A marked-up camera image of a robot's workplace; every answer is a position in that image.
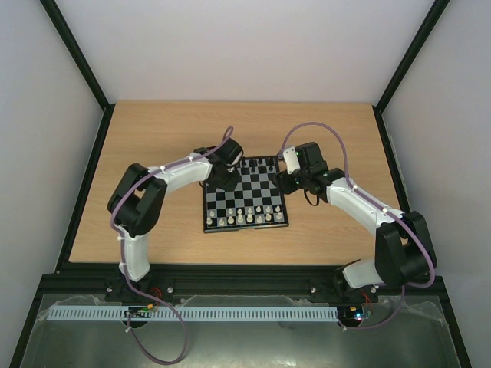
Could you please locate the right black frame post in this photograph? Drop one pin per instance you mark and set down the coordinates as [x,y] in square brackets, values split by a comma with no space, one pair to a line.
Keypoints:
[423,32]

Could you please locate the black grey chessboard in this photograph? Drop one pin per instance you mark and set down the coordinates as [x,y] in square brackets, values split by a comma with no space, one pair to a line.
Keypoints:
[256,194]

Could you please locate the left black frame post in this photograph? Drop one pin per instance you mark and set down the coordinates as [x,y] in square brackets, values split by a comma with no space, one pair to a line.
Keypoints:
[63,29]

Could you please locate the white slotted cable duct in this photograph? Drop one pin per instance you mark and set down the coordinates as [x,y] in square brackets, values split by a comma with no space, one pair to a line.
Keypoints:
[195,314]

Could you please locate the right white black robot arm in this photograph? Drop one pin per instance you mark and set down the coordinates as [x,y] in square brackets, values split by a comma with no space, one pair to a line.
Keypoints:
[403,248]

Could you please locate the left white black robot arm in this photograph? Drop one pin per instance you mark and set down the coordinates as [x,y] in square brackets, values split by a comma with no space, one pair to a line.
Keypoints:
[136,203]

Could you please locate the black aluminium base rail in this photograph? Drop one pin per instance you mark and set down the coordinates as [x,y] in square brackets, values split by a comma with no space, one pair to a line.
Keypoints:
[172,282]

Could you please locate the black frame post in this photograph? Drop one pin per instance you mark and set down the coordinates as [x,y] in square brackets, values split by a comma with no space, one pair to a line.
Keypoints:
[423,32]
[63,29]

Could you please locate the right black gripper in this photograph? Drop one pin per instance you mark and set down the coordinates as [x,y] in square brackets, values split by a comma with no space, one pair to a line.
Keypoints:
[285,182]

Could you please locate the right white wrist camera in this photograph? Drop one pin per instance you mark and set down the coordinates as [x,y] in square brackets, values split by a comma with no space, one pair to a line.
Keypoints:
[289,156]

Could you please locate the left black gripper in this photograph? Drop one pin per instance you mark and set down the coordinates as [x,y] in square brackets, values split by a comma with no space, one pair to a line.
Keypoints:
[230,186]

